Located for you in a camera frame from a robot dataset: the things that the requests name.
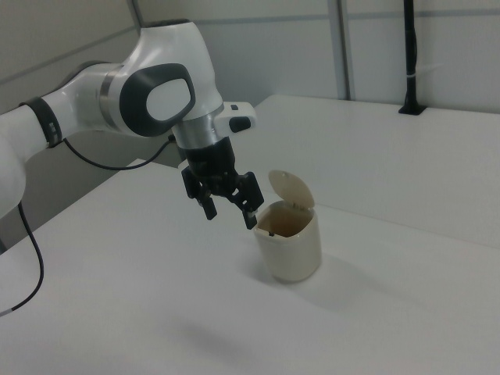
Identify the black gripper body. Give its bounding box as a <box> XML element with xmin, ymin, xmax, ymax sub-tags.
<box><xmin>177</xmin><ymin>137</ymin><xmax>240</xmax><ymax>189</ymax></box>

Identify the small white trash can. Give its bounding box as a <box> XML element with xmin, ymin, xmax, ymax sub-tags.
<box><xmin>253</xmin><ymin>169</ymin><xmax>323</xmax><ymax>284</ymax></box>

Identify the black pole with base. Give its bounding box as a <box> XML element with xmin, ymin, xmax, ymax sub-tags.
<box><xmin>398</xmin><ymin>0</ymin><xmax>427</xmax><ymax>116</ymax></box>

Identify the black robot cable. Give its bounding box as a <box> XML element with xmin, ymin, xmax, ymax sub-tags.
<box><xmin>0</xmin><ymin>134</ymin><xmax>176</xmax><ymax>317</ymax></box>

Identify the grey partition post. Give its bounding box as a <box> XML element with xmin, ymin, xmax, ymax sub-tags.
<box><xmin>336</xmin><ymin>0</ymin><xmax>357</xmax><ymax>101</ymax></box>
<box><xmin>125</xmin><ymin>0</ymin><xmax>151</xmax><ymax>33</ymax></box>

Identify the white cable tie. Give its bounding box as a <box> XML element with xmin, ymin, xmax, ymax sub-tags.
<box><xmin>404</xmin><ymin>63</ymin><xmax>445</xmax><ymax>80</ymax></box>

